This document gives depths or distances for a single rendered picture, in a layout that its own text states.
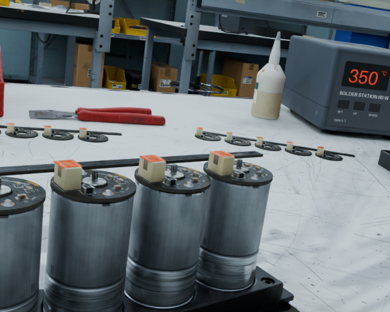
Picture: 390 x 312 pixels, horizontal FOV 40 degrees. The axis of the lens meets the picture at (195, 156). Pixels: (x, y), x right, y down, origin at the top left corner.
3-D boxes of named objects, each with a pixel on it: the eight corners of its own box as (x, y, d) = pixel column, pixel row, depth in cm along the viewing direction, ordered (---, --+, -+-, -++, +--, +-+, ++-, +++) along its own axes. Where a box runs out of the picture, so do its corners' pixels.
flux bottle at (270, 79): (269, 114, 66) (283, 31, 64) (283, 120, 63) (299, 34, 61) (245, 112, 65) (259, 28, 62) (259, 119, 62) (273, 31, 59)
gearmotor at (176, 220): (203, 321, 19) (225, 182, 17) (142, 339, 17) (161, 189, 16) (166, 287, 21) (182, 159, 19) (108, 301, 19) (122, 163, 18)
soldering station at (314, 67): (415, 145, 60) (437, 58, 57) (318, 135, 58) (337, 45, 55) (356, 115, 74) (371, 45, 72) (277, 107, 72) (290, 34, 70)
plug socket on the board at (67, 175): (89, 189, 15) (91, 166, 15) (60, 192, 15) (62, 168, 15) (77, 179, 16) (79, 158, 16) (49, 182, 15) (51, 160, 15)
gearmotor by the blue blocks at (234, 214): (262, 304, 20) (287, 176, 19) (212, 319, 19) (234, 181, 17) (223, 273, 22) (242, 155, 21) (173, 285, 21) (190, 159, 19)
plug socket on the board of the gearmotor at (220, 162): (238, 174, 19) (241, 156, 18) (218, 176, 18) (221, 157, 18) (223, 167, 19) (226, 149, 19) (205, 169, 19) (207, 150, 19)
